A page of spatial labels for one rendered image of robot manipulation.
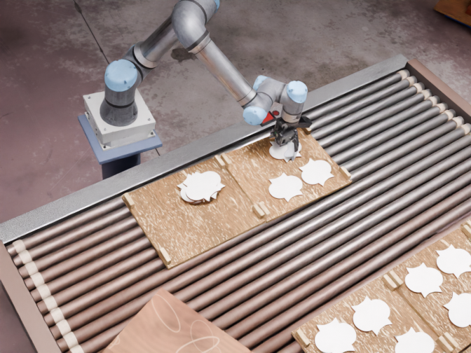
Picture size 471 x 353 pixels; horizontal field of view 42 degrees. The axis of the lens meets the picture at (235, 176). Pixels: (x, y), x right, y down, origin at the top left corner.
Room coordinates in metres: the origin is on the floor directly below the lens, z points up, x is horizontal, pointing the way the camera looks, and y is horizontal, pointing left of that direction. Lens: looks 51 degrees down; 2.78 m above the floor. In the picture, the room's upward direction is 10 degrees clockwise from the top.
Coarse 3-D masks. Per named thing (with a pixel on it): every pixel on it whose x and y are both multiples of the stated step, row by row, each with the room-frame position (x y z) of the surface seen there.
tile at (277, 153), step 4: (272, 144) 1.70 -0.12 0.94; (276, 144) 1.70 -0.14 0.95; (300, 144) 1.72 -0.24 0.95; (272, 148) 1.67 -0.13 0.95; (276, 148) 1.68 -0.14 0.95; (280, 148) 1.68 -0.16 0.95; (284, 148) 1.68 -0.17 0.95; (300, 148) 1.70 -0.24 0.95; (272, 152) 1.65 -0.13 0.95; (276, 152) 1.66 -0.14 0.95; (280, 152) 1.66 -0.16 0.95; (284, 152) 1.67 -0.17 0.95; (272, 156) 1.63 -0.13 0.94; (276, 156) 1.64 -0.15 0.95; (280, 156) 1.64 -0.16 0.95; (284, 156) 1.64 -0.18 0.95; (296, 156) 1.66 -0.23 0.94; (300, 156) 1.66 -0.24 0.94; (284, 160) 1.63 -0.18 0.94; (288, 160) 1.63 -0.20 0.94
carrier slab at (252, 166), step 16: (256, 144) 1.69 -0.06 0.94; (304, 144) 1.74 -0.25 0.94; (240, 160) 1.59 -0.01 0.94; (256, 160) 1.60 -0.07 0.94; (272, 160) 1.62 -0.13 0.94; (304, 160) 1.65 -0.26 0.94; (240, 176) 1.51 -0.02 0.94; (256, 176) 1.52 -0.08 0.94; (272, 176) 1.54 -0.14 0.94; (336, 176) 1.60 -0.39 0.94; (256, 192) 1.45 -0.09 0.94; (304, 192) 1.49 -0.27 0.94; (320, 192) 1.50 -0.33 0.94; (272, 208) 1.39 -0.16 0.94; (288, 208) 1.40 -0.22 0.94
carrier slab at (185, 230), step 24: (192, 168) 1.51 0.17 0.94; (216, 168) 1.53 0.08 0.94; (144, 192) 1.35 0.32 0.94; (168, 192) 1.37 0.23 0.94; (240, 192) 1.43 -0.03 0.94; (144, 216) 1.25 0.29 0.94; (168, 216) 1.26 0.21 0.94; (192, 216) 1.28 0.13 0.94; (216, 216) 1.30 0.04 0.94; (240, 216) 1.32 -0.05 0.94; (168, 240) 1.16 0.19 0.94; (192, 240) 1.18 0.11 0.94; (216, 240) 1.20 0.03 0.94
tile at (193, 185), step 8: (200, 176) 1.43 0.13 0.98; (208, 176) 1.44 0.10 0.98; (184, 184) 1.39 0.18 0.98; (192, 184) 1.39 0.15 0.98; (200, 184) 1.40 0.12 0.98; (208, 184) 1.40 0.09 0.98; (216, 184) 1.41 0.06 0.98; (192, 192) 1.36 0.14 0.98; (200, 192) 1.36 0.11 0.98; (208, 192) 1.37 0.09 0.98; (216, 192) 1.38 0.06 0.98; (192, 200) 1.33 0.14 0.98; (208, 200) 1.33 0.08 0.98
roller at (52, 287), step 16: (400, 112) 2.06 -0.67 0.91; (416, 112) 2.08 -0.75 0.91; (368, 128) 1.92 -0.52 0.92; (384, 128) 1.94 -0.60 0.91; (336, 144) 1.79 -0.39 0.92; (352, 144) 1.81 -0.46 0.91; (144, 240) 1.16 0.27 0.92; (112, 256) 1.07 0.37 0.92; (128, 256) 1.10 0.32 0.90; (80, 272) 0.99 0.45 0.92; (96, 272) 1.01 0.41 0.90; (48, 288) 0.91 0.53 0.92; (64, 288) 0.93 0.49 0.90
